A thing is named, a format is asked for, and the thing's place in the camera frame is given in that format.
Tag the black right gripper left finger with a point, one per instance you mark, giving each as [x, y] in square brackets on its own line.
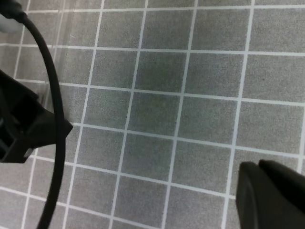
[24, 123]

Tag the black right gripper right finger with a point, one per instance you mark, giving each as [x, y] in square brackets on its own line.
[270, 195]

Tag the clear glass test tube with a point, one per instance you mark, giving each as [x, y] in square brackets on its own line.
[65, 60]

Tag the grey checked tablecloth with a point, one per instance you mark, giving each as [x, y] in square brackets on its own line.
[175, 95]

